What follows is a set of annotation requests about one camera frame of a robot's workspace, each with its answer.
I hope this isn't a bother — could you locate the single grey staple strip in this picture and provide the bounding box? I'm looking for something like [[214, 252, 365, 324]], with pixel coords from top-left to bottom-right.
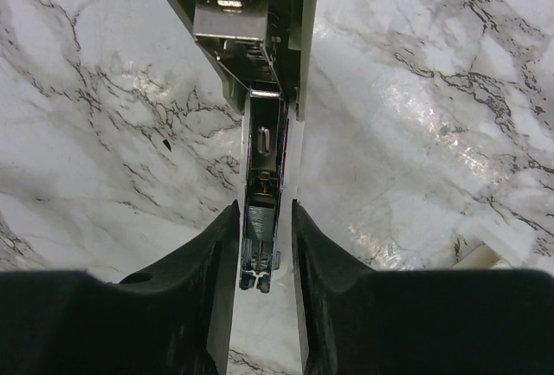
[[246, 205, 274, 242]]

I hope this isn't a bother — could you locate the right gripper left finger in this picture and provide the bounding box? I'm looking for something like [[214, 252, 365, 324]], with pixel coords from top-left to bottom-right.
[[1, 204, 240, 374]]

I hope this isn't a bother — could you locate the grey green stapler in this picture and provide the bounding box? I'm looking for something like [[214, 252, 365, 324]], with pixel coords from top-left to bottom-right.
[[166, 0, 317, 294]]

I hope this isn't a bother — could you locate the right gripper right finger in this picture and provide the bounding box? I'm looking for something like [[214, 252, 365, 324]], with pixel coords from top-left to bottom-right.
[[292, 204, 553, 374]]

